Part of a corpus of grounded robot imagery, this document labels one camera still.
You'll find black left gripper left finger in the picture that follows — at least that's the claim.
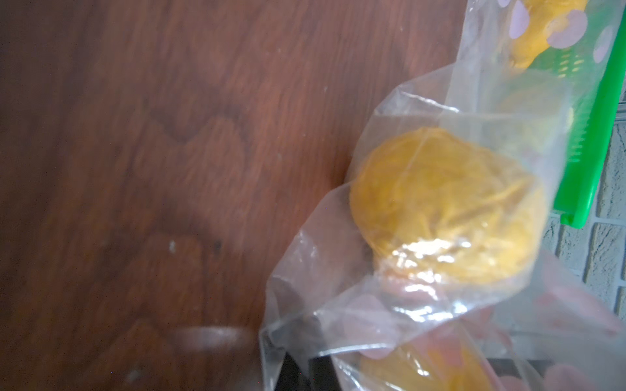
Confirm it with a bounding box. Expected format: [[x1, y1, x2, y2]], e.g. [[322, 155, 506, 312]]
[[274, 354, 311, 391]]

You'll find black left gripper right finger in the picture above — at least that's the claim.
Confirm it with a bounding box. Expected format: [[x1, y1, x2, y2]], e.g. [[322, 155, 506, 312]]
[[312, 356, 342, 391]]

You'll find yellow pear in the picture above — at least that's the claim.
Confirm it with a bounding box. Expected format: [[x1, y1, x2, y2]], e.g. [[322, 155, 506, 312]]
[[349, 128, 547, 284], [359, 336, 495, 390]]

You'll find green plastic basket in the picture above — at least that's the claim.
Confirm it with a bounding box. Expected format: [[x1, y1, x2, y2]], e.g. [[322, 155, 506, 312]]
[[531, 1, 625, 229]]

